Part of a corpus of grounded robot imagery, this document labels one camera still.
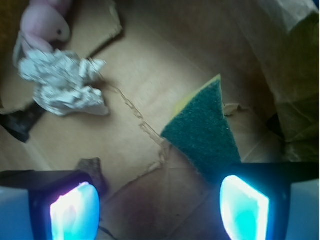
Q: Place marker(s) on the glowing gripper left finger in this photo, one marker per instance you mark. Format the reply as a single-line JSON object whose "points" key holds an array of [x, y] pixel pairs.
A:
{"points": [[48, 205]]}

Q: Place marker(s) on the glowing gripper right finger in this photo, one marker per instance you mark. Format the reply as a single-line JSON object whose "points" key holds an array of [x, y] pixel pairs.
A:
{"points": [[271, 201]]}

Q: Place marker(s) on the green and yellow sponge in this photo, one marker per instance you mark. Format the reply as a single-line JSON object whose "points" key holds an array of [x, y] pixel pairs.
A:
{"points": [[200, 131]]}

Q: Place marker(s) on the brown rock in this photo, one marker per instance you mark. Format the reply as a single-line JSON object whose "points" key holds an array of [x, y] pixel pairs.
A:
{"points": [[92, 166]]}

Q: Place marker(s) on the crumpled white paper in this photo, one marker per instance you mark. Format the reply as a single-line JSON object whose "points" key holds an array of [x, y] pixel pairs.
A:
{"points": [[64, 82]]}

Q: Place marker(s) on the brown paper bag bin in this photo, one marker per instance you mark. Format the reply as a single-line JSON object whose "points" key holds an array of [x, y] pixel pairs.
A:
{"points": [[157, 52]]}

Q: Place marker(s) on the pink plush bunny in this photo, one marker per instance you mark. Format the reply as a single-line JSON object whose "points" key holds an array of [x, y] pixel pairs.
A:
{"points": [[42, 22]]}

